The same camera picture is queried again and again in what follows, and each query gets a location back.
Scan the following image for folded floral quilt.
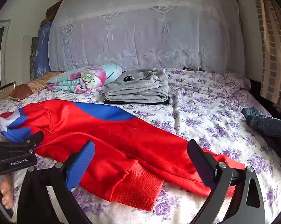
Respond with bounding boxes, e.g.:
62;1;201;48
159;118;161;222
47;64;123;92

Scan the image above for blue patterned cloth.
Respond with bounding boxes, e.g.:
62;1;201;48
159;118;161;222
33;20;53;80

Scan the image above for red pants with blue stripes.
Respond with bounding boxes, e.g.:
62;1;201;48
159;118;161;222
0;99;246;211

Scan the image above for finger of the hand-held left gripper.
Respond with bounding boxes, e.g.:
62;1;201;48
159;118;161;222
20;131;45;149

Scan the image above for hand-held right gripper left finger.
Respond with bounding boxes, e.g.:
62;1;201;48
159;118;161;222
18;141;95;224

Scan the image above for purple floral pillow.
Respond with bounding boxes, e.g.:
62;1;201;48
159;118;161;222
166;68;251;98

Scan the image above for white lace headboard cover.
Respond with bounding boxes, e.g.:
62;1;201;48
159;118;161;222
48;0;246;73

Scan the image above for folded grey garment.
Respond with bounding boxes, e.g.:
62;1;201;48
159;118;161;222
104;68;169;103

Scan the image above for purple floral bed sheet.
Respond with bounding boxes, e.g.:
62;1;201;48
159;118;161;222
0;67;281;224

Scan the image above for person's leg in jeans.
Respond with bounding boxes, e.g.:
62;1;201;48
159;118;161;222
245;113;281;166

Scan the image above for beige checked curtain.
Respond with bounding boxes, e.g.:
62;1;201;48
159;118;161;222
248;0;281;112

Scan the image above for person's left hand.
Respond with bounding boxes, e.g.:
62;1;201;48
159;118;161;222
0;175;15;209

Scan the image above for brown pillow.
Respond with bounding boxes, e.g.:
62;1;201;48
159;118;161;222
9;71;64;102

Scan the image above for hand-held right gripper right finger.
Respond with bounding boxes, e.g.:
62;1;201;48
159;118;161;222
187;139;266;224

